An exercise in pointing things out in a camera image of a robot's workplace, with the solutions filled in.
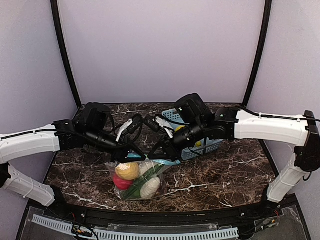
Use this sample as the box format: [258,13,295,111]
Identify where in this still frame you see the white cauliflower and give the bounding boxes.
[139,160,157,176]

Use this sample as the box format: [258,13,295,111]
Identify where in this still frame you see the orange fruit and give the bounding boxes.
[115,162,139,181]

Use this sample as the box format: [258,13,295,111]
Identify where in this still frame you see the clear zip top bag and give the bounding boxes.
[106,159,180,201]

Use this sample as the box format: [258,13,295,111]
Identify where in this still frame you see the green cucumber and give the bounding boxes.
[121,164,164,200]

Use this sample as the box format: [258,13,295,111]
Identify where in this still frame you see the dark red apple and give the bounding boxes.
[155,186,167,197]

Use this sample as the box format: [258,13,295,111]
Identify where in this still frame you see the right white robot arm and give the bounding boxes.
[148,93,320,204]

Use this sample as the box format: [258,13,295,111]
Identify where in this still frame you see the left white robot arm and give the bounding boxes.
[0,102,146,209]

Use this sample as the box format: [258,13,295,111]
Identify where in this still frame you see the yellow banana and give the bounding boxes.
[175,125,185,132]

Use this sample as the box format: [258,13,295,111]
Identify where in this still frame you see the light blue plastic basket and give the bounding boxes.
[161,109,225,161]

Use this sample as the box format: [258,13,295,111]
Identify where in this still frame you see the white slotted cable duct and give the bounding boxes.
[31,214,239,240]

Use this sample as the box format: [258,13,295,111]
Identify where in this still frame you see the left black frame post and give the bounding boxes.
[50,0,82,109]

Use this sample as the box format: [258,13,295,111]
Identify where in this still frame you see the black frame post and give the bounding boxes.
[242,0,273,107]
[50,0,82,109]

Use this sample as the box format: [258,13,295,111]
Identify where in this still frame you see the right black frame post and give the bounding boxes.
[242,0,273,107]

